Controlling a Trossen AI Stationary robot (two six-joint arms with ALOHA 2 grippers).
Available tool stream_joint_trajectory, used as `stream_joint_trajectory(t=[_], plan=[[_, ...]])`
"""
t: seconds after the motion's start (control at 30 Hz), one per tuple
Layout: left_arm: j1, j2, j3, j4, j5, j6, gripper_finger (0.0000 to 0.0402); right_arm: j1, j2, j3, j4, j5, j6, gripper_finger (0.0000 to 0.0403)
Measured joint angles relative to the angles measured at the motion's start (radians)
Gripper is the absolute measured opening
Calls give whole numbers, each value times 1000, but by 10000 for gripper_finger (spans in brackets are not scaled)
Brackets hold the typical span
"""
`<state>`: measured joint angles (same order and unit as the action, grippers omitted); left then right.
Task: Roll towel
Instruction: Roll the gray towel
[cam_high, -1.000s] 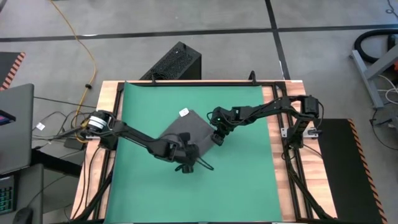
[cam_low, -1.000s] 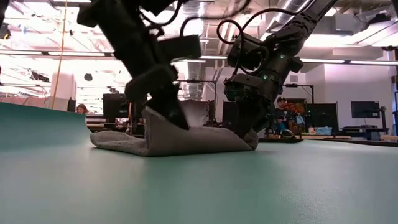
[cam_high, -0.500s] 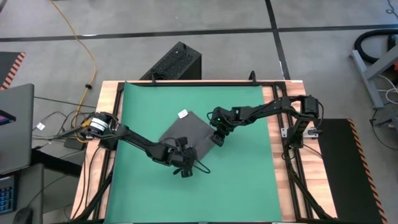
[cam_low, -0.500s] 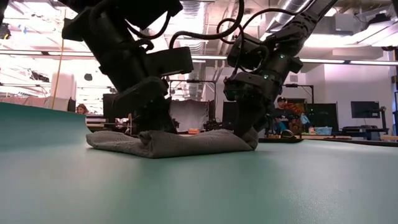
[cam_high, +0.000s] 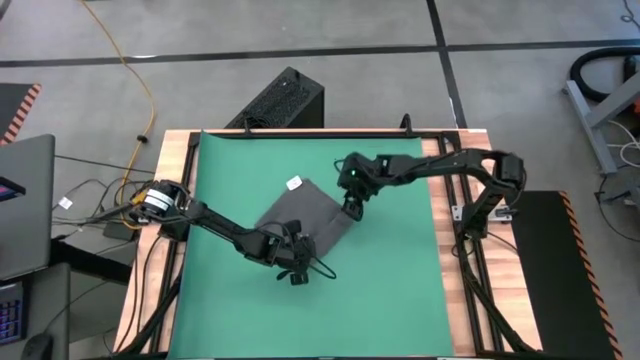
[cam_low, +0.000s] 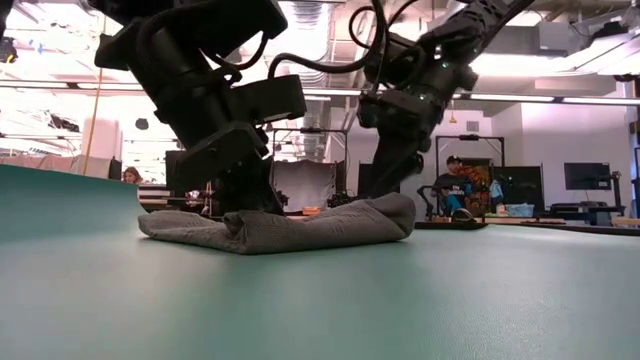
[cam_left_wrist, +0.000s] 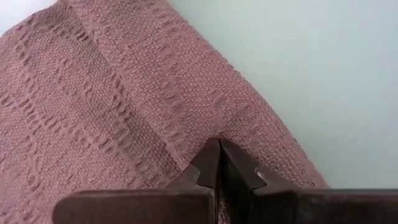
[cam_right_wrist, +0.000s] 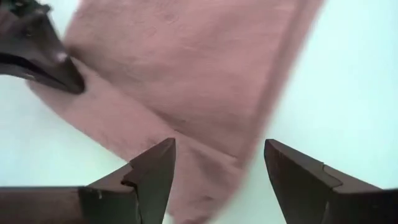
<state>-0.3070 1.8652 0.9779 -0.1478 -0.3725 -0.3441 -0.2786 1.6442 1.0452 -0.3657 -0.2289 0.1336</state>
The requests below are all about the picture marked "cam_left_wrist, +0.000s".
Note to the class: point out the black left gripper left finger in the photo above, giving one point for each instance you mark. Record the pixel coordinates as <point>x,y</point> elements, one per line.
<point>140,208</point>

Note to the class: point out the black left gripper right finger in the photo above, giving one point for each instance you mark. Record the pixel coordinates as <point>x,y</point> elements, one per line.
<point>311,208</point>

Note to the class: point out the pink woven cloth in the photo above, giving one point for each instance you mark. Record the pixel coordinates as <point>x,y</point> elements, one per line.
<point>109,93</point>

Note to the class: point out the green table mat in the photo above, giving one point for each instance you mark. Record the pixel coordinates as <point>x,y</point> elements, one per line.
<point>311,77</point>

